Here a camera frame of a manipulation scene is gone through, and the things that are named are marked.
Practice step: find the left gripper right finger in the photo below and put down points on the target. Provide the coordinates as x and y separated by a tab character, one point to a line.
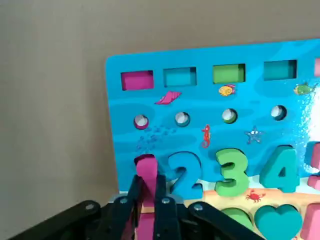
170	220

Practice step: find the colourful toy puzzle board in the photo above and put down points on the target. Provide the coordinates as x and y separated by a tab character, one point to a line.
200	120

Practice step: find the wide pink block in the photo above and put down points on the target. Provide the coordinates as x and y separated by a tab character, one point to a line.
145	225

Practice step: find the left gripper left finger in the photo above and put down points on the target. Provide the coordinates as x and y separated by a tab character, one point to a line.
115	215

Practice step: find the narrow pink block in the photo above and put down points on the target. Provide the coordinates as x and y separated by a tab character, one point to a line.
147	170

